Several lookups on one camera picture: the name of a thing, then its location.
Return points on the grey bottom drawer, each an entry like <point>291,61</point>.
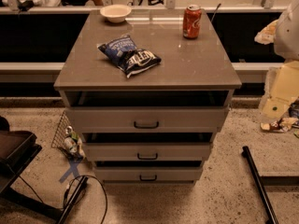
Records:
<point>165,174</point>

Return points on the grey drawer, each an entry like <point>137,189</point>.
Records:
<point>146,119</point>
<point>147,151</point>
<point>165,174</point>

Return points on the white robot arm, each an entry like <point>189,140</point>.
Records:
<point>284,34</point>

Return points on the grey drawer cabinet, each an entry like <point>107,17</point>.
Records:
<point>193,73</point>

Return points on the grey top drawer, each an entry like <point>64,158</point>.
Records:
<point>146,119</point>

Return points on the grey middle drawer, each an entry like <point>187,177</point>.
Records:
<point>147,151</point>

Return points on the blue kettle chips bag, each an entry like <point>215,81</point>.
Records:
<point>125,55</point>

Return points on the white green bottle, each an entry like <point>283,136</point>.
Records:
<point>73,143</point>

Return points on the white bowl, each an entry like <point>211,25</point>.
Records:
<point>115,13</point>

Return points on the orange soda can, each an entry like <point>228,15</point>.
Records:
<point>191,21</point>

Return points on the black bar left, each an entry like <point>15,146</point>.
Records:
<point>71,196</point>

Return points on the brown snack wrapper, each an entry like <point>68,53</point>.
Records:
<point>280,126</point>

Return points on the black stand base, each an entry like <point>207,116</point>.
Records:
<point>17,150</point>

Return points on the blue snack packet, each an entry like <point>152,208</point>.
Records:
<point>294,111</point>

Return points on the black floor bar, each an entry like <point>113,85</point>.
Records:
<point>272,219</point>

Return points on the wire mesh basket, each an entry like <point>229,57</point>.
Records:
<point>60,132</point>

